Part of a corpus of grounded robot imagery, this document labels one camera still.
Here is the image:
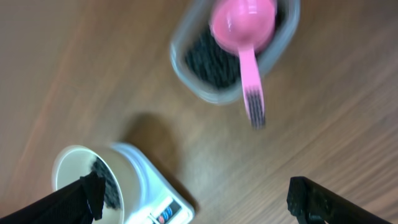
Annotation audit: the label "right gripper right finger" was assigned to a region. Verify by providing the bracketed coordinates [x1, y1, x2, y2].
[287, 176, 390, 224]

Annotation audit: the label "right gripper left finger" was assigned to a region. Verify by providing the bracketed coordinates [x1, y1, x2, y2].
[1, 172, 106, 224]

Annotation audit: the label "pink plastic measuring scoop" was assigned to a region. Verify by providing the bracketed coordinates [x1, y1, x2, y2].
[210, 0, 277, 129]

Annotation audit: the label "black beans in bowl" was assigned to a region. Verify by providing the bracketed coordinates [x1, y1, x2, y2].
[90, 157, 121, 210]

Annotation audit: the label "white bowl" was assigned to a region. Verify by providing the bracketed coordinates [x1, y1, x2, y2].
[52, 145, 144, 224]

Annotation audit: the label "white digital kitchen scale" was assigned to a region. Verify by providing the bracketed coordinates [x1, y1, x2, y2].
[112, 142, 195, 224]

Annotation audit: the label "black peppercorns pile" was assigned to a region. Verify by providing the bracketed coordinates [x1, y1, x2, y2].
[184, 28, 241, 90]

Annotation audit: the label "clear plastic container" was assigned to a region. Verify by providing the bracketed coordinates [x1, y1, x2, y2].
[170, 0, 301, 105]

